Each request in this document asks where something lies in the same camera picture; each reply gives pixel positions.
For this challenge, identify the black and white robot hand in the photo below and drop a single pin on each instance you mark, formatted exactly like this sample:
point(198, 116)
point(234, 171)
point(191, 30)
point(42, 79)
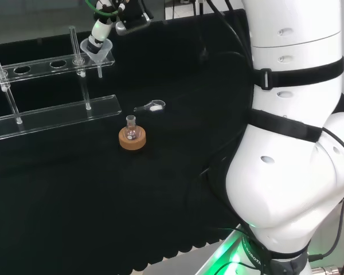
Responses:
point(99, 30)

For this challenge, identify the clear plastic funnel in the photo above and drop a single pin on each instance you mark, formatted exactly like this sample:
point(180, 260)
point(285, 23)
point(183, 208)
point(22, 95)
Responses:
point(99, 58)

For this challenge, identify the clear acrylic funnel stand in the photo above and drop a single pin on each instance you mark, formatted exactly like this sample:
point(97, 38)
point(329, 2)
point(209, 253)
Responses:
point(60, 113)

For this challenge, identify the glass weighing funnel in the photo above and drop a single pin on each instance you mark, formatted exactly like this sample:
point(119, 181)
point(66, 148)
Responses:
point(154, 106)

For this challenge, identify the grey tape piece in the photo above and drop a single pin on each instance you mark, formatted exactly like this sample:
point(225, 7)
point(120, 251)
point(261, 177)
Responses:
point(221, 13)
point(164, 22)
point(39, 40)

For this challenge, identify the small round-bottom glass flask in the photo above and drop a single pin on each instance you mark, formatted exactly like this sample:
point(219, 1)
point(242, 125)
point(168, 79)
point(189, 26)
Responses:
point(131, 132)

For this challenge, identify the black bench cloth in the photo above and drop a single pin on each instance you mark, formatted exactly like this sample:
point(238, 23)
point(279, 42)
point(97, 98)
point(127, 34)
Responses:
point(103, 200)

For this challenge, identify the pale base board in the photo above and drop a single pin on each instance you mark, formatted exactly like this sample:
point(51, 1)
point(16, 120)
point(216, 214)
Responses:
point(195, 257)

